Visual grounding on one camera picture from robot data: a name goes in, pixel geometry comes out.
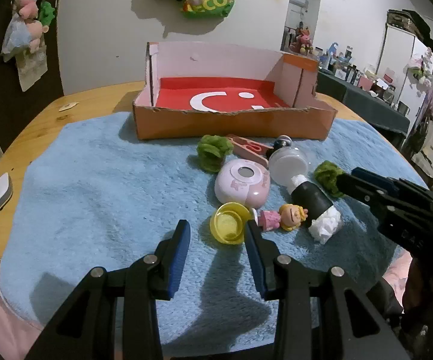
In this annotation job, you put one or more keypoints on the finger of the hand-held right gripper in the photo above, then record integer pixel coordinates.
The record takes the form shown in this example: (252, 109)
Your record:
(359, 191)
(368, 177)

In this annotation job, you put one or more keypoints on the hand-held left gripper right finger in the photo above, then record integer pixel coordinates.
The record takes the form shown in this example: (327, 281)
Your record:
(255, 260)

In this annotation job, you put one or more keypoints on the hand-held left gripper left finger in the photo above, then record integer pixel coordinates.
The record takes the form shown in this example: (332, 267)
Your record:
(179, 260)

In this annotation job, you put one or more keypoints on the green fluffy toy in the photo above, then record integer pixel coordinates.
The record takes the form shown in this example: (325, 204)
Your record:
(210, 150)
(327, 174)

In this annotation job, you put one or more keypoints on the yellow plastic lid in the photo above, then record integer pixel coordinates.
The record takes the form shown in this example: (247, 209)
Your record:
(229, 225)

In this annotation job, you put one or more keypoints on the black white sushi roll toy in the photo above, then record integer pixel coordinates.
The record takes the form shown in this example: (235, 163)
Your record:
(310, 197)

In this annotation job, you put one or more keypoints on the blonde doll figurine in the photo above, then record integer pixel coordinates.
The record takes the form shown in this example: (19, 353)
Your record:
(287, 215)

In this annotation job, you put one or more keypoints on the pink round compact case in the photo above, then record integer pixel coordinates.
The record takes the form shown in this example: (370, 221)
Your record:
(239, 191)

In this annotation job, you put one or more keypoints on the pink clothes clip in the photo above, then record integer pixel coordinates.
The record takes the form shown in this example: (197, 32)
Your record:
(250, 150)

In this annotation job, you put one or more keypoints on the orange cardboard box red inside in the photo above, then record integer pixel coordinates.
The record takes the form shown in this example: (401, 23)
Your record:
(201, 63)

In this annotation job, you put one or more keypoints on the dark cloth covered table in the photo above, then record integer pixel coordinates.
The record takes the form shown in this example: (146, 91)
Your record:
(370, 114)

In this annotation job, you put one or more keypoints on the blue fluffy mat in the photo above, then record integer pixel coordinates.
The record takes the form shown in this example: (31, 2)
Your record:
(89, 195)

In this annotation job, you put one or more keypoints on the row of bottles and boxes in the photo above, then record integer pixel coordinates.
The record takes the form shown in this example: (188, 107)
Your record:
(347, 63)

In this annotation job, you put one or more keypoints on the white cabinet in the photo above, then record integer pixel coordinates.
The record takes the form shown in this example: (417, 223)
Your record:
(400, 56)

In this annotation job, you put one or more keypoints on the pink artificial flowers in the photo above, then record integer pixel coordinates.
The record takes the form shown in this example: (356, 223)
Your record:
(422, 63)

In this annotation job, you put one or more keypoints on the pink toy figure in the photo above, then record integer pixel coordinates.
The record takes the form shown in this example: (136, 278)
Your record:
(304, 39)

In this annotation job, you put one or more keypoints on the dark bags on cabinet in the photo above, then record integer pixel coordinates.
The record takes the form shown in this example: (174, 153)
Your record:
(407, 20)

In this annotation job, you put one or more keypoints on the white air conditioner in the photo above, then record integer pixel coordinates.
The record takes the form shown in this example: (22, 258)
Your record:
(299, 2)

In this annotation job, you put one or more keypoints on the small table sticker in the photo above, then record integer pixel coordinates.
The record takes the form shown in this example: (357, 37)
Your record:
(68, 107)

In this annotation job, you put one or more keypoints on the dark brown door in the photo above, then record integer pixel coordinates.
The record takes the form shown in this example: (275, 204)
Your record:
(53, 78)

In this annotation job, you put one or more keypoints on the hanging paper sheet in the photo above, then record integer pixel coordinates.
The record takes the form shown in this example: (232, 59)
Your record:
(32, 71)

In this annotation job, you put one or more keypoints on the pink round plush toy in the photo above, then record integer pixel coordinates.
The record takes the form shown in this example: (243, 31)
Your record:
(38, 35)

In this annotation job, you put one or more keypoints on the light blue plastic bag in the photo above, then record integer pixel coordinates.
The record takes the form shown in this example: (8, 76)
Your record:
(15, 37)

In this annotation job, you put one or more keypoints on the pink pig plush toy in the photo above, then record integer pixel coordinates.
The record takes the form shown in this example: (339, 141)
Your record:
(28, 5)

